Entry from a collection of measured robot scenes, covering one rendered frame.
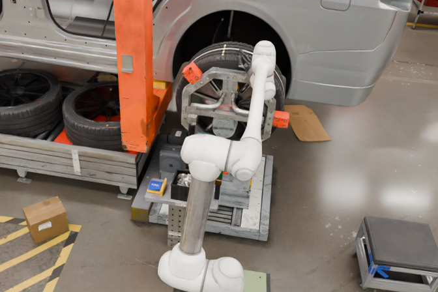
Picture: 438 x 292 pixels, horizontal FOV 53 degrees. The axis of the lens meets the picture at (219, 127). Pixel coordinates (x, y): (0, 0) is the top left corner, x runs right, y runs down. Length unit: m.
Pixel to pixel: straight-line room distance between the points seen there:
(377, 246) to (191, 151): 1.40
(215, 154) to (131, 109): 0.99
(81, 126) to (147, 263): 1.01
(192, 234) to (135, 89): 0.96
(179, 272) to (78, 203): 1.38
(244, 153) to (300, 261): 1.36
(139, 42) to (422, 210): 2.41
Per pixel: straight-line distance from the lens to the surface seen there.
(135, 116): 2.63
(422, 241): 2.90
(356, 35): 2.83
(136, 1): 2.30
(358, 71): 2.94
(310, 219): 3.23
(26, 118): 3.35
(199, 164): 1.76
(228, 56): 2.49
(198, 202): 1.86
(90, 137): 3.10
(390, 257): 2.73
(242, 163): 1.72
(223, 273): 2.01
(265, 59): 2.07
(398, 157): 4.08
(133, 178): 3.06
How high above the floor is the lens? 2.27
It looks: 35 degrees down
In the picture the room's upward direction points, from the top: 6 degrees clockwise
